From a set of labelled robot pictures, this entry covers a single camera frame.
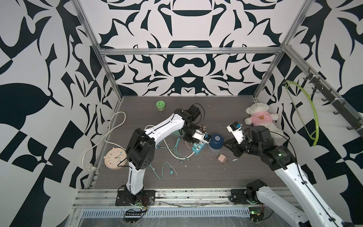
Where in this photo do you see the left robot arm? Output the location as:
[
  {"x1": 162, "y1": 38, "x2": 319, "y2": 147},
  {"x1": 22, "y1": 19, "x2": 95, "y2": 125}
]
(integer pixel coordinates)
[{"x1": 126, "y1": 105, "x2": 211, "y2": 196}]

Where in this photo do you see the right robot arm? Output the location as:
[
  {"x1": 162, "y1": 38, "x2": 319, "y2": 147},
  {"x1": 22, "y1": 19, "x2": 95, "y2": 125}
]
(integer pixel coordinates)
[{"x1": 224, "y1": 122, "x2": 353, "y2": 227}]

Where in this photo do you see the white teddy bear pink shirt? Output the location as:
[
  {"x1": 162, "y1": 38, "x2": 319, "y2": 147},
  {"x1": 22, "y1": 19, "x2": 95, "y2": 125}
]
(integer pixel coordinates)
[{"x1": 244, "y1": 103, "x2": 283, "y2": 139}]

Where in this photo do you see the green lidded round tin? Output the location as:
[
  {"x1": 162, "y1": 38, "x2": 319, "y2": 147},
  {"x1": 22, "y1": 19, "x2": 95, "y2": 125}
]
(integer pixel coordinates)
[{"x1": 156, "y1": 100, "x2": 165, "y2": 112}]

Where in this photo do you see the teal power strip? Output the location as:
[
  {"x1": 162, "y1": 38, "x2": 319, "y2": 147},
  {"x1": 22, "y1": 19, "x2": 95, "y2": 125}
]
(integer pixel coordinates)
[{"x1": 192, "y1": 142, "x2": 205, "y2": 155}]

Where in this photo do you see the pink charger plug cube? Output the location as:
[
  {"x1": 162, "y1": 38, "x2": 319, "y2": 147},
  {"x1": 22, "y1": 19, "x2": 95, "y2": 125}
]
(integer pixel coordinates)
[{"x1": 217, "y1": 154, "x2": 228, "y2": 164}]

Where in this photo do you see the pink round clock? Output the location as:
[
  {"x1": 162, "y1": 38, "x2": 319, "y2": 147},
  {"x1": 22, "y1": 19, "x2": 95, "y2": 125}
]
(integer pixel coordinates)
[{"x1": 104, "y1": 148, "x2": 128, "y2": 170}]

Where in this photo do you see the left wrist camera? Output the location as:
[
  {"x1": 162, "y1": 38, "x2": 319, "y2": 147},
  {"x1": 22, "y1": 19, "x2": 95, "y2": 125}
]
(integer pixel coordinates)
[{"x1": 192, "y1": 130, "x2": 211, "y2": 144}]

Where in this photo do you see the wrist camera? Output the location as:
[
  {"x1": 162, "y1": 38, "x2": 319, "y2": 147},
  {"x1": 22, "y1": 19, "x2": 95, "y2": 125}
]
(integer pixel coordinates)
[
  {"x1": 192, "y1": 130, "x2": 211, "y2": 144},
  {"x1": 226, "y1": 122, "x2": 246, "y2": 144}
]

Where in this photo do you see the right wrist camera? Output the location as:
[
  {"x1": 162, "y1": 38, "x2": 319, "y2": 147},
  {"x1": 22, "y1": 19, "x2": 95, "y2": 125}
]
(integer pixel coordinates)
[{"x1": 226, "y1": 122, "x2": 246, "y2": 144}]

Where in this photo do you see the teal charging cable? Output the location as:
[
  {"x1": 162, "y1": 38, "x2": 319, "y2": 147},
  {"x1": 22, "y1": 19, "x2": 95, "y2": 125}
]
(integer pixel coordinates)
[{"x1": 147, "y1": 137, "x2": 191, "y2": 180}]

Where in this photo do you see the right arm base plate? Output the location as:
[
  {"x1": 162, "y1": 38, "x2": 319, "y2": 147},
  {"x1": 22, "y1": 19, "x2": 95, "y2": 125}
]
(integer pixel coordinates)
[{"x1": 229, "y1": 188, "x2": 257, "y2": 204}]

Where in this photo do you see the white power cable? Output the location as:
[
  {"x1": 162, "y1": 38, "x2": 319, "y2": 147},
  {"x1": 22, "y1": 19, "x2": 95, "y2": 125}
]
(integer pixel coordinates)
[{"x1": 81, "y1": 111, "x2": 196, "y2": 172}]

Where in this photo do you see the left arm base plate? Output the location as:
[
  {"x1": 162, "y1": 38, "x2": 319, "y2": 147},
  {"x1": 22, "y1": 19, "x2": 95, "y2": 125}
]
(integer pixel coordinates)
[{"x1": 115, "y1": 190, "x2": 156, "y2": 206}]

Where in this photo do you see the black wall hook rail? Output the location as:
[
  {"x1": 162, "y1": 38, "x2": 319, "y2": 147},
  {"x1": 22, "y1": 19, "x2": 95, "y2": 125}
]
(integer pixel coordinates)
[{"x1": 304, "y1": 67, "x2": 363, "y2": 137}]

